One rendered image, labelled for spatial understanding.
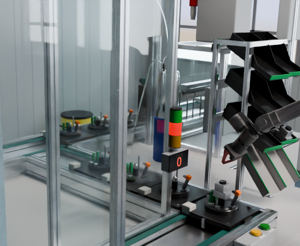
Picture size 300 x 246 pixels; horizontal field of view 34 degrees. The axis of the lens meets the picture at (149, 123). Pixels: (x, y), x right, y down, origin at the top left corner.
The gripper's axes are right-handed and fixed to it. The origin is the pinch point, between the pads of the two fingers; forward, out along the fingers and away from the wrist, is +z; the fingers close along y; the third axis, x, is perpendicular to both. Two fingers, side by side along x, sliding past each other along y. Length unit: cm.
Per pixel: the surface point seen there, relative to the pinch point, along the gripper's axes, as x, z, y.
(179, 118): -19.3, -10.3, 20.2
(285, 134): 1.7, -9.6, -39.2
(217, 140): -34, 53, -85
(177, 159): -8.6, 2.6, 20.5
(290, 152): -11, 64, -169
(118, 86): -10, -48, 85
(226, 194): 10.9, 7.5, 2.3
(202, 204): 7.2, 20.8, 2.8
